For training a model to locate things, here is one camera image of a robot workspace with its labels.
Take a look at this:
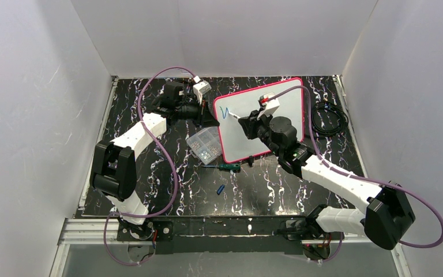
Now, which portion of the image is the white blue marker pen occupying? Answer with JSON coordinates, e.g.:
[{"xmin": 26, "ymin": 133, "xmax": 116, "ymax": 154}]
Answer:
[{"xmin": 228, "ymin": 112, "xmax": 241, "ymax": 119}]

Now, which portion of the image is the pink framed whiteboard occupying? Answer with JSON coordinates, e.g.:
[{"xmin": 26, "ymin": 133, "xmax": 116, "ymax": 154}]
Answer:
[{"xmin": 213, "ymin": 77, "xmax": 305, "ymax": 163}]

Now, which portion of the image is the blue marker cap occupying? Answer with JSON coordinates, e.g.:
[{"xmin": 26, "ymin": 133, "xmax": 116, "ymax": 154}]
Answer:
[{"xmin": 216, "ymin": 185, "xmax": 226, "ymax": 195}]

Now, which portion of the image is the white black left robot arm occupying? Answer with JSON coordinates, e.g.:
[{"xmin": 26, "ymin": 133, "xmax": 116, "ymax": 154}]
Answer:
[{"xmin": 89, "ymin": 77, "xmax": 219, "ymax": 226}]

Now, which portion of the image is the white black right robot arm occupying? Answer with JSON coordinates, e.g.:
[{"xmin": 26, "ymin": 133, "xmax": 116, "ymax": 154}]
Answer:
[{"xmin": 237, "ymin": 110, "xmax": 416, "ymax": 250}]

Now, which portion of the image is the clear plastic screw box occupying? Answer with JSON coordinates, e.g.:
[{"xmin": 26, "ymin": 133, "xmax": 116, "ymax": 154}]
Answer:
[{"xmin": 186, "ymin": 127, "xmax": 222, "ymax": 165}]

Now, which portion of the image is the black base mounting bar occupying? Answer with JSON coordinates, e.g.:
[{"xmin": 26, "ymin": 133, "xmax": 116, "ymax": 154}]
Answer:
[{"xmin": 117, "ymin": 215, "xmax": 341, "ymax": 257}]

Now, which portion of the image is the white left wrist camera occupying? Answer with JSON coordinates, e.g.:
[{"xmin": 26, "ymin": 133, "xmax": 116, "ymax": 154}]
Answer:
[{"xmin": 193, "ymin": 76, "xmax": 212, "ymax": 104}]

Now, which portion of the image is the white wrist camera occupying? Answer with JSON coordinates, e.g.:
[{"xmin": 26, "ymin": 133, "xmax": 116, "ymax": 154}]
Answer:
[
  {"xmin": 193, "ymin": 76, "xmax": 212, "ymax": 104},
  {"xmin": 257, "ymin": 93, "xmax": 280, "ymax": 119}
]

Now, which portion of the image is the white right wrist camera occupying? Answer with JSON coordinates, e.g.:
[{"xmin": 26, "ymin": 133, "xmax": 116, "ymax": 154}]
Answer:
[{"xmin": 257, "ymin": 93, "xmax": 280, "ymax": 119}]

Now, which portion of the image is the green handled screwdriver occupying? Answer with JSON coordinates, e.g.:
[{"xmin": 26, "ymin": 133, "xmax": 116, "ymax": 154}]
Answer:
[{"xmin": 202, "ymin": 163, "xmax": 241, "ymax": 171}]

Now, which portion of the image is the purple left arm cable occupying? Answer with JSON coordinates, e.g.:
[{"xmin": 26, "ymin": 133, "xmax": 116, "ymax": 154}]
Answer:
[{"xmin": 103, "ymin": 66, "xmax": 197, "ymax": 268}]

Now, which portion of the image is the large coiled black cable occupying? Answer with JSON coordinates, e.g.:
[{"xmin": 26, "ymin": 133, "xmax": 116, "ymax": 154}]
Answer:
[{"xmin": 311, "ymin": 100, "xmax": 349, "ymax": 139}]

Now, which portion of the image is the aluminium rail right edge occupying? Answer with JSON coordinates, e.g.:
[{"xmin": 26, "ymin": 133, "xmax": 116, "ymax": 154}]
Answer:
[{"xmin": 333, "ymin": 74, "xmax": 377, "ymax": 205}]

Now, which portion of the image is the aluminium rail edge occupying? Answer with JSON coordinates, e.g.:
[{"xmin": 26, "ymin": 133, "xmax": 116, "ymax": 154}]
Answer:
[
  {"xmin": 333, "ymin": 74, "xmax": 377, "ymax": 205},
  {"xmin": 49, "ymin": 76, "xmax": 118, "ymax": 277}
]

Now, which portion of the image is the aluminium rail left edge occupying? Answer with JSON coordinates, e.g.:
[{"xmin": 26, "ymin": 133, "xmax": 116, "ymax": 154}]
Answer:
[{"xmin": 49, "ymin": 76, "xmax": 118, "ymax": 277}]

